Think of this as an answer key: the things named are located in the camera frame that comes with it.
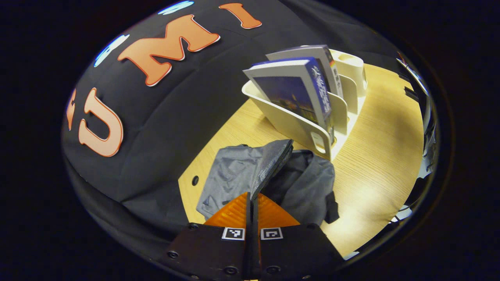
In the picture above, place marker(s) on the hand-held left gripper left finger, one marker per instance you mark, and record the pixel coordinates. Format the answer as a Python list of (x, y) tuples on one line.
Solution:
[(211, 253)]

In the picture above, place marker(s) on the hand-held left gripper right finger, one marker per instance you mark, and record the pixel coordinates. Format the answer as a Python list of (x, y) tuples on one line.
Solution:
[(293, 253)]

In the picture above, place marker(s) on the grey schoolbag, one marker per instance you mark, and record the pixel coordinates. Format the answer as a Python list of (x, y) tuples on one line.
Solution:
[(234, 171)]

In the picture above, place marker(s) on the white plastic bookshelf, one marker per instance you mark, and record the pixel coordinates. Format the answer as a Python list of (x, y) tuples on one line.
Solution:
[(289, 125)]

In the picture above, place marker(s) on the blue cover book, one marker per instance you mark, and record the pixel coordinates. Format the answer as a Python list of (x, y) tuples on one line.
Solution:
[(289, 89)]

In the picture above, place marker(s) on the white portrait cover book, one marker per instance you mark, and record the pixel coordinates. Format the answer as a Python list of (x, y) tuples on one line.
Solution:
[(324, 58)]

